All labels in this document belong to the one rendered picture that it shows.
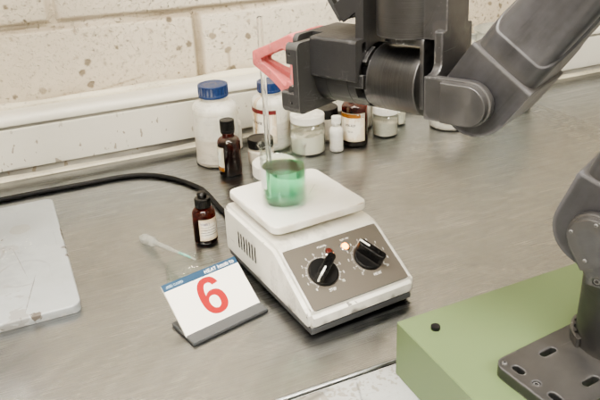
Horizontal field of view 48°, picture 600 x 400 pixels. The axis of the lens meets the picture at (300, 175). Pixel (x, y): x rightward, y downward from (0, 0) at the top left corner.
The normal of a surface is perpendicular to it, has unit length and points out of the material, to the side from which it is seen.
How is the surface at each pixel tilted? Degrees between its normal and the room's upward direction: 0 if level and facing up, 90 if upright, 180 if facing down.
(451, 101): 91
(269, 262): 90
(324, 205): 0
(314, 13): 90
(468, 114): 91
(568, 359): 1
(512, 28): 78
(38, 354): 0
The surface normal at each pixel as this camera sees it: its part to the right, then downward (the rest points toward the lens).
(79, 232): -0.04, -0.91
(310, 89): 0.76, 0.22
